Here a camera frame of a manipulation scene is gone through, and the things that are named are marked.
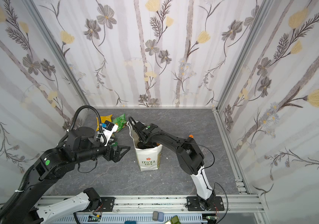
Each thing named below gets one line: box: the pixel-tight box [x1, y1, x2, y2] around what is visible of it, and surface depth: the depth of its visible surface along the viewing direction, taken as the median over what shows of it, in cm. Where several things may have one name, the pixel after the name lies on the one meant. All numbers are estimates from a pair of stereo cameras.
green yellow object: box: [170, 215, 182, 224], surface depth 70 cm
